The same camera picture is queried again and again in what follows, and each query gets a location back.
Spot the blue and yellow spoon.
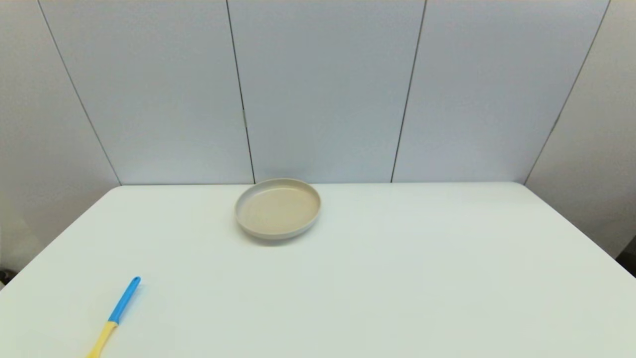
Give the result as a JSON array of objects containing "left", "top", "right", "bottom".
[{"left": 87, "top": 276, "right": 142, "bottom": 358}]

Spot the beige round plate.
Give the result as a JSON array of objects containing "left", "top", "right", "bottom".
[{"left": 235, "top": 178, "right": 322, "bottom": 241}]

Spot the dark object behind table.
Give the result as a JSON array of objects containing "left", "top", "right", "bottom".
[{"left": 616, "top": 236, "right": 636, "bottom": 277}]

